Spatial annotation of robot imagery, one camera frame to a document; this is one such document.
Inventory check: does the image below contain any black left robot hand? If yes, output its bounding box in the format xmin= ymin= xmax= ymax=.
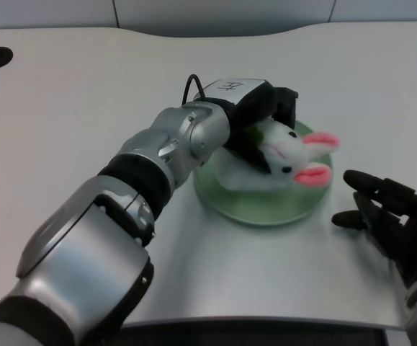
xmin=193 ymin=76 xmax=299 ymax=174

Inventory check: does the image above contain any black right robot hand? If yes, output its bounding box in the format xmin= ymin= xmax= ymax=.
xmin=331 ymin=169 xmax=417 ymax=289

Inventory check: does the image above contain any white rabbit plush doll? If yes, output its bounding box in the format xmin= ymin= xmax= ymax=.
xmin=222 ymin=120 xmax=341 ymax=192

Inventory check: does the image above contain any green round plate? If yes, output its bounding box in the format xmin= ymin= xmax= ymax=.
xmin=192 ymin=118 xmax=333 ymax=227

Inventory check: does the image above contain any dark robot torso edge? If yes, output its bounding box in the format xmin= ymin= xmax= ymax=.
xmin=121 ymin=316 xmax=407 ymax=346

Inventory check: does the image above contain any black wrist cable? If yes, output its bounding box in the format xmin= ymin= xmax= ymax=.
xmin=181 ymin=74 xmax=206 ymax=106

